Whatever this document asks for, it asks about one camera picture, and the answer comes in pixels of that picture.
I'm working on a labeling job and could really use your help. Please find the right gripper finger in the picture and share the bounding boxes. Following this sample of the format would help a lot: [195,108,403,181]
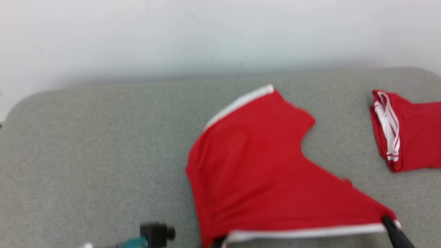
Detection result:
[382,216,414,248]

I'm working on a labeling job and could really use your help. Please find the red shorts with white stripes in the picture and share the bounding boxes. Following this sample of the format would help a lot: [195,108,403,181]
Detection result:
[185,84,402,248]

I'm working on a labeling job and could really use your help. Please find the red jersey with white sleeves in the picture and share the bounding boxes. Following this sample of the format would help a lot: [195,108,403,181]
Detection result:
[370,90,441,173]

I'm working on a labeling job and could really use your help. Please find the teal cable connector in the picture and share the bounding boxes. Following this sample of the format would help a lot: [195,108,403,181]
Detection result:
[117,237,148,248]

